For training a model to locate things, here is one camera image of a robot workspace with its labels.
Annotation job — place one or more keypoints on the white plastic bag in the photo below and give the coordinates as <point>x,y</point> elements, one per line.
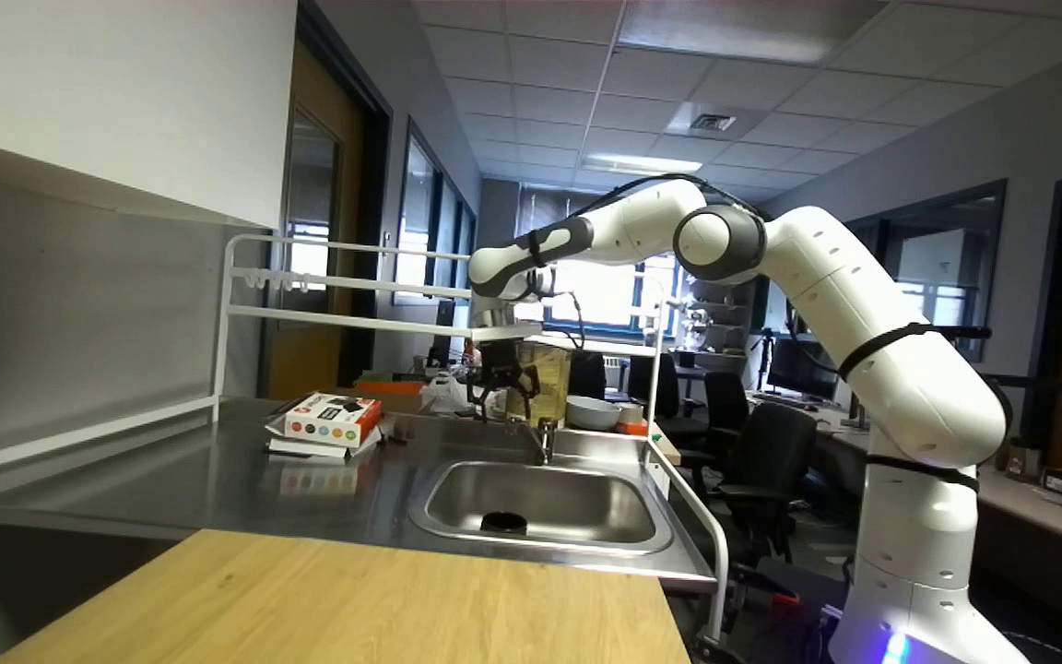
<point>443,395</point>

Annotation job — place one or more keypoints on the white bowl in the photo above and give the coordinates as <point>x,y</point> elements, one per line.
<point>592,412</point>

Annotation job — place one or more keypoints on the ceiling vent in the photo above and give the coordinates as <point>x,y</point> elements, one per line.
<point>713,122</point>

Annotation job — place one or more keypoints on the orange cup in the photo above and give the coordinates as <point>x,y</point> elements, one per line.
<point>632,420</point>

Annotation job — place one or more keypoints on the flat white box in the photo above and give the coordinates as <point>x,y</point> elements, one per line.
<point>310,448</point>

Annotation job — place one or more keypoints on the steel sink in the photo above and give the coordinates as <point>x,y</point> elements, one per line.
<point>540,505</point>

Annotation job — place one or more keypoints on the window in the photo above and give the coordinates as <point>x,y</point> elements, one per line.
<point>605,290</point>

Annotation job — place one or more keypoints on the desk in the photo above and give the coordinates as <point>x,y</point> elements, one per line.
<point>1047,507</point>

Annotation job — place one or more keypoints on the white box with coloured dots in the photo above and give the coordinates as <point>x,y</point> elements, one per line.
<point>333,420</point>

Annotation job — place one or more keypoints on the wooden door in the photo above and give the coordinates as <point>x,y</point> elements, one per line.
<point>314,231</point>

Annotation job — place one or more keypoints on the black office chair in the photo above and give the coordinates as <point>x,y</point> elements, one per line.
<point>766,461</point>

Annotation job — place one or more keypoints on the monitor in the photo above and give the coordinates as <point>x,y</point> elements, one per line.
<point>803,369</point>

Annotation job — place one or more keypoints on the white rod with hooks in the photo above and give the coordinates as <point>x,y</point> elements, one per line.
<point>356,285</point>

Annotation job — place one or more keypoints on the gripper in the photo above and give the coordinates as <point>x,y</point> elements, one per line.
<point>500,354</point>

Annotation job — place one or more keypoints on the white frame steel kitchen unit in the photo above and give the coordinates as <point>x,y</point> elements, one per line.
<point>218,480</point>

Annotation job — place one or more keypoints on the row of interior windows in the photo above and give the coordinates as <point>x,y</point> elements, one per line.
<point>430,221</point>

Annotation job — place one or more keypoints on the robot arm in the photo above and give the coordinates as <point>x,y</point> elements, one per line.
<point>909,397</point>

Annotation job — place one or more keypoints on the clear yellowish container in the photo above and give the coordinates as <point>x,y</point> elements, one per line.
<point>551,380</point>

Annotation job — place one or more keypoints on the orange and green box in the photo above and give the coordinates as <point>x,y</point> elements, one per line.
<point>388,387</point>

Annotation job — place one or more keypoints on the ceiling light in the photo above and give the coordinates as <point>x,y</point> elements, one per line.
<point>642,164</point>

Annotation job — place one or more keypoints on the steel tap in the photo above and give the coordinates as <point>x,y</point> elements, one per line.
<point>542,441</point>

